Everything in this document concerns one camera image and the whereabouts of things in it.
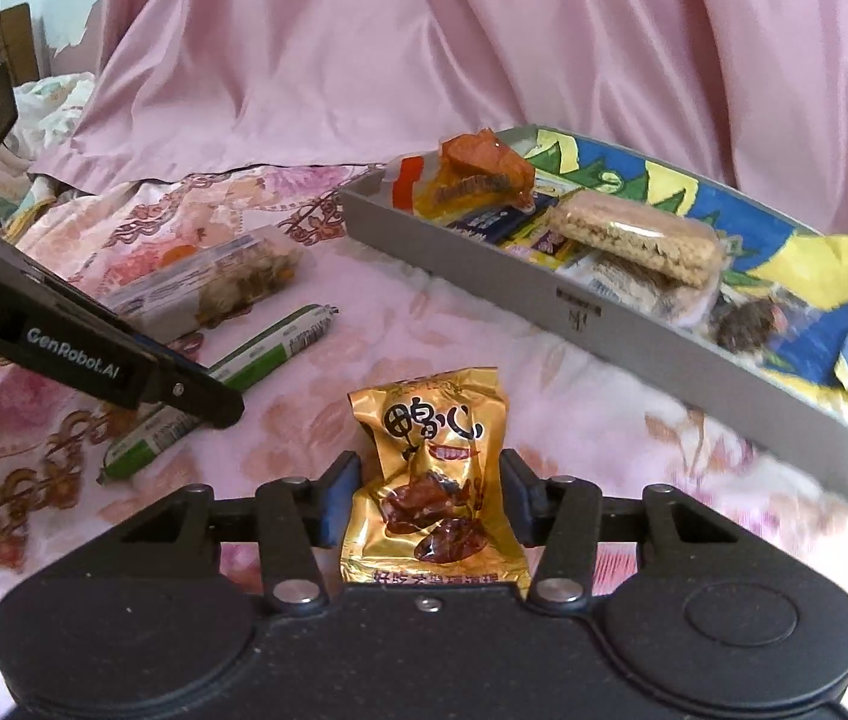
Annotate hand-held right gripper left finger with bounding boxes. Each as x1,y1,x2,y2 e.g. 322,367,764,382
119,450,361,612

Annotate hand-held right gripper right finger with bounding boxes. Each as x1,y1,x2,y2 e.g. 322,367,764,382
499,448,740,612

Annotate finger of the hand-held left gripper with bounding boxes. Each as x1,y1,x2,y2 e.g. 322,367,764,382
0,229,246,428

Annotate gold snack packet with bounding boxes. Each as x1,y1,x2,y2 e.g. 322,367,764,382
337,366,531,601

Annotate green sausage stick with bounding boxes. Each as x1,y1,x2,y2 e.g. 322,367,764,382
97,304,340,485

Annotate grey tray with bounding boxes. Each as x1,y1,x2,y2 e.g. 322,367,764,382
337,124,848,500

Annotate brown wooden board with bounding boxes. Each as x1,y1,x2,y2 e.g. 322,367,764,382
0,4,36,85

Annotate white patterned cloth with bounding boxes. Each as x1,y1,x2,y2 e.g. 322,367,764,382
0,71,98,166

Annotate clear nut snack packet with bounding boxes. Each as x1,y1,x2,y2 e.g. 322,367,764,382
103,229,305,342

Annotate clear white snack packet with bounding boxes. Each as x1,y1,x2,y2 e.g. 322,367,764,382
581,251,721,327

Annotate yellow purple snack packet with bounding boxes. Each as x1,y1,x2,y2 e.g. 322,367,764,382
502,221,582,267

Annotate dark blue snack packet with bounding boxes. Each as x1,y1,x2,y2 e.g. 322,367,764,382
454,195,567,245

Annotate dark round wrapped snack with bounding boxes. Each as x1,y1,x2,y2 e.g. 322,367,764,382
709,292,796,355

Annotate clear wafer packet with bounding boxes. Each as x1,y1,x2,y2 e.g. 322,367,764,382
546,191,726,287

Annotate yellow brown snack bar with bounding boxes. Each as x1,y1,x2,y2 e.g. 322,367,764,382
424,169,519,226

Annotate white orange snack packet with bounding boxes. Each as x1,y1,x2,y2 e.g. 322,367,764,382
385,154,455,218

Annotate orange crumpled snack packet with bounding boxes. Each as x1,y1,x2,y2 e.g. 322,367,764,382
439,131,539,211

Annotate colourful drawing paper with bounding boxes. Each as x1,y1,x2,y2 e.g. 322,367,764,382
521,127,848,400

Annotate large pink curtain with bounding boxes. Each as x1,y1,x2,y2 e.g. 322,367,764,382
26,0,848,241

